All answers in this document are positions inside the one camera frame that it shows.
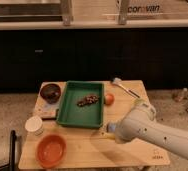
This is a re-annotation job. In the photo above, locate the green plastic tray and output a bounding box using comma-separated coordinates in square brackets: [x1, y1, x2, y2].
[56, 81, 104, 129]

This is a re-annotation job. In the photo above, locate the black chair frame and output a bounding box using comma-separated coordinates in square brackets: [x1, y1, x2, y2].
[0, 130, 17, 171]

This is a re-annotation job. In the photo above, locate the white box with lettering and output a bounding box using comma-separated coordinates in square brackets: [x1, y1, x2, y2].
[116, 0, 164, 16]

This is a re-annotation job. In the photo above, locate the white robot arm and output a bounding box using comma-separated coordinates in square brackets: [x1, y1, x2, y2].
[114, 99, 188, 160]

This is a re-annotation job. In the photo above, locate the dark brown bowl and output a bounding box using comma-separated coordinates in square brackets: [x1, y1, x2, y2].
[40, 83, 61, 104]

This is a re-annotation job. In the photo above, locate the white paper cup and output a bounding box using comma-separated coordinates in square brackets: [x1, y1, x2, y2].
[25, 116, 43, 135]

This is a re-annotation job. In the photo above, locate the brown food pile in tray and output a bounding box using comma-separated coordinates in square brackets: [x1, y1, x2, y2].
[77, 95, 99, 107]

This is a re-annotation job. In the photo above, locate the blue sponge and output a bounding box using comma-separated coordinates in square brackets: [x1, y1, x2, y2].
[107, 122, 117, 133]

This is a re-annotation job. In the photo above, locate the red bowl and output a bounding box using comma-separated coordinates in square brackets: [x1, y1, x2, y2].
[35, 134, 67, 169]

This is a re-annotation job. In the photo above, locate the wooden folding table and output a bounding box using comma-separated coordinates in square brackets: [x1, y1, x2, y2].
[18, 81, 170, 170]

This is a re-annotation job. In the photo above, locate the yellow banana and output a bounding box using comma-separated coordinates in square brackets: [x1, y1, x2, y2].
[102, 132, 115, 140]

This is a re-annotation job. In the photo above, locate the small wooden cutting board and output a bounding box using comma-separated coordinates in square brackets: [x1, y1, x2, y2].
[33, 103, 59, 119]

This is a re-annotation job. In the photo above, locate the orange tomato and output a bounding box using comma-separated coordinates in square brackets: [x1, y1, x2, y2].
[104, 93, 115, 105]

